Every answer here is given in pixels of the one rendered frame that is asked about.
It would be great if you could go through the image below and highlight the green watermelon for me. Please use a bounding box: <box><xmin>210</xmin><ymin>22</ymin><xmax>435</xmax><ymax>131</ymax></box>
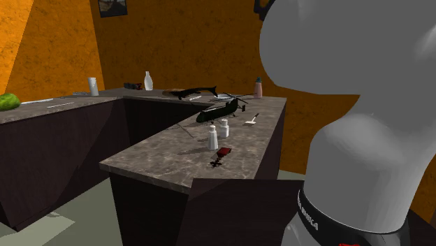
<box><xmin>0</xmin><ymin>92</ymin><xmax>21</xmax><ymax>112</ymax></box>

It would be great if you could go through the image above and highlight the dark blue wall object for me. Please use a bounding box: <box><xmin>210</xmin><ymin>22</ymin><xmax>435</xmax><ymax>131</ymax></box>
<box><xmin>253</xmin><ymin>0</ymin><xmax>276</xmax><ymax>21</ymax></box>

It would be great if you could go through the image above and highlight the pink bottle teal cap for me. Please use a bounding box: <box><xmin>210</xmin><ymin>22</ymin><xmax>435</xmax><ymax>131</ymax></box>
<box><xmin>253</xmin><ymin>76</ymin><xmax>263</xmax><ymax>100</ymax></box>

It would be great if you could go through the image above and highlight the white cylinder cup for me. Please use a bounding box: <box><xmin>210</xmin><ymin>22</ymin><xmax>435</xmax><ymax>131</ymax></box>
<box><xmin>87</xmin><ymin>76</ymin><xmax>100</xmax><ymax>97</ymax></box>

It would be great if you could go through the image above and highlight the red ribbon cross medal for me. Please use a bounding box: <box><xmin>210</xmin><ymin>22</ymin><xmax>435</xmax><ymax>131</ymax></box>
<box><xmin>210</xmin><ymin>147</ymin><xmax>233</xmax><ymax>168</ymax></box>

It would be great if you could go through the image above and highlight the black whale figure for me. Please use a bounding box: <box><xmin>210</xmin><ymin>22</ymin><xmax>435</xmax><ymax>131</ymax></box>
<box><xmin>169</xmin><ymin>85</ymin><xmax>219</xmax><ymax>101</ymax></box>

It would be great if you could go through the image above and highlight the thin grey utensil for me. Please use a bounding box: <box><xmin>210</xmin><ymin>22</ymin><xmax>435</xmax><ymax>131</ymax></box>
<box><xmin>46</xmin><ymin>101</ymin><xmax>75</xmax><ymax>110</ymax></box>

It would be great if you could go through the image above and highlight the tall white shaker bottle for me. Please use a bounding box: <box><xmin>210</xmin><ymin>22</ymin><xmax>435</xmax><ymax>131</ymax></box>
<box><xmin>208</xmin><ymin>124</ymin><xmax>219</xmax><ymax>151</ymax></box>

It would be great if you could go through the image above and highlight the dark brown kitchen counter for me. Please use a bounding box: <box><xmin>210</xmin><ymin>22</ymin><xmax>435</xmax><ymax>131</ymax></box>
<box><xmin>0</xmin><ymin>87</ymin><xmax>288</xmax><ymax>246</ymax></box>

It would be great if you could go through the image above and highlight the white knife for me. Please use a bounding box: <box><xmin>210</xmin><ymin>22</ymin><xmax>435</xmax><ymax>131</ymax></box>
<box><xmin>20</xmin><ymin>98</ymin><xmax>55</xmax><ymax>106</ymax></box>

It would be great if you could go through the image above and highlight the dark toy helicopter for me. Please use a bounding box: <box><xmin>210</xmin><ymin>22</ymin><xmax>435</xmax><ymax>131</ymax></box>
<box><xmin>196</xmin><ymin>92</ymin><xmax>257</xmax><ymax>124</ymax></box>

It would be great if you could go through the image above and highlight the short white capped bottle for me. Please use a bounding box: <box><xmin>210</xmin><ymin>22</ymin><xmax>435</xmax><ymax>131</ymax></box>
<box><xmin>219</xmin><ymin>118</ymin><xmax>230</xmax><ymax>139</ymax></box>

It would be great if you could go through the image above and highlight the dark framed wall picture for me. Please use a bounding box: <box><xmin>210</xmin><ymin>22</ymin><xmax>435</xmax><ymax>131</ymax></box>
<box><xmin>97</xmin><ymin>0</ymin><xmax>129</xmax><ymax>19</ymax></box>

